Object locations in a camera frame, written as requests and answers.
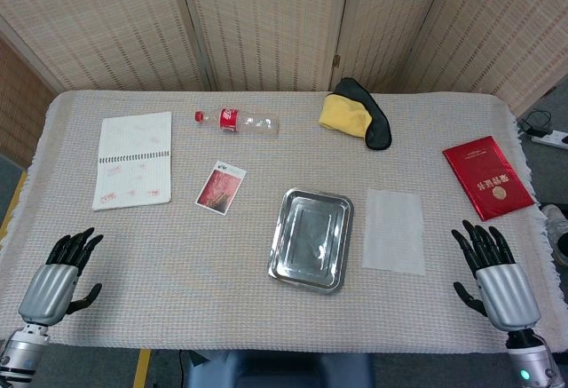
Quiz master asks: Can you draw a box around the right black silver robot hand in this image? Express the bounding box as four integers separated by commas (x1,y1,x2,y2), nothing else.
451,219,542,332

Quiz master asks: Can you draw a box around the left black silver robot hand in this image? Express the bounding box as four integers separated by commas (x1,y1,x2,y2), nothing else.
18,226,105,328

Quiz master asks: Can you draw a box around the white paper sheet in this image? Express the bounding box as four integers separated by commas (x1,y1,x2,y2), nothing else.
362,188,427,277

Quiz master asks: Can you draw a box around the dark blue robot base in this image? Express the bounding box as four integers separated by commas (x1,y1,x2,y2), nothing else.
184,351,376,388

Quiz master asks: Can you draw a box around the rectangular metal tray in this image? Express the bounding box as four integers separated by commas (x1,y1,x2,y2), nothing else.
266,187,355,296

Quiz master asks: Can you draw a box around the white sneaker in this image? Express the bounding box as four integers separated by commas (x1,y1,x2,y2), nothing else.
539,203,568,267

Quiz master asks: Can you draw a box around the red certificate booklet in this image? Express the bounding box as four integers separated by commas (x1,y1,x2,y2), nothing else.
442,135,536,222

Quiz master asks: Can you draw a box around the white woven tablecloth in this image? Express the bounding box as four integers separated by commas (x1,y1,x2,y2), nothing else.
0,89,563,356

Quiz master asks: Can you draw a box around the white spiral notebook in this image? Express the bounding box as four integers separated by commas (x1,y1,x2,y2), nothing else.
91,111,173,211

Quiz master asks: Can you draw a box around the white power strip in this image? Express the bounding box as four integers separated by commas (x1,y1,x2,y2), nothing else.
530,129,568,148

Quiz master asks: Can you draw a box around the brown woven screen panel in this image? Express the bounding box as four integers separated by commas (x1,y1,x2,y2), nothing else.
0,14,67,170

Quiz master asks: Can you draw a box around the red picture postcard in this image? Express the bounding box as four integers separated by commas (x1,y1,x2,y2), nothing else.
194,160,248,217

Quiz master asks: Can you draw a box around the black cloth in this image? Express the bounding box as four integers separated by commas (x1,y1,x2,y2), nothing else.
332,76,393,152

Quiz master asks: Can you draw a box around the yellow folded cloth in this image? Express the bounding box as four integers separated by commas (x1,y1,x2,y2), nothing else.
318,93,374,139

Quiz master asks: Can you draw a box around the empty plastic cola bottle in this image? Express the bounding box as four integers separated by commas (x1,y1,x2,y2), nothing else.
193,107,280,137

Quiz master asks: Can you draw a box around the beige woven screen panel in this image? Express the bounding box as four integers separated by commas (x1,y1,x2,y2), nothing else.
175,0,354,92
330,0,461,94
398,0,568,118
0,0,214,94

